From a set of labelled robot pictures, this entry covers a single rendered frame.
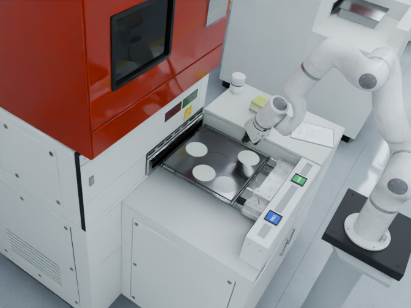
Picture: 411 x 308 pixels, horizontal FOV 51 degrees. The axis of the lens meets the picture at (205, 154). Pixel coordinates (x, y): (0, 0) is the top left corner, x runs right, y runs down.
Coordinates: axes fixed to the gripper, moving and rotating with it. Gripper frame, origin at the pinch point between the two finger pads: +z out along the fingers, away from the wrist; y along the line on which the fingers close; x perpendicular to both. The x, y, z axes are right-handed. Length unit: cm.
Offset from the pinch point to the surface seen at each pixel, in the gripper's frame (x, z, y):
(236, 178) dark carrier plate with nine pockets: 12.6, 1.9, -15.2
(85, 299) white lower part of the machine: 80, 63, -33
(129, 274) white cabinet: 57, 58, -31
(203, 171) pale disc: 23.7, 5.7, -6.8
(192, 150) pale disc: 21.4, 11.4, 5.6
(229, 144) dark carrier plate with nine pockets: 3.3, 10.3, 3.0
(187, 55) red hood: 29, -33, 28
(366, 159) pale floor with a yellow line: -166, 101, -16
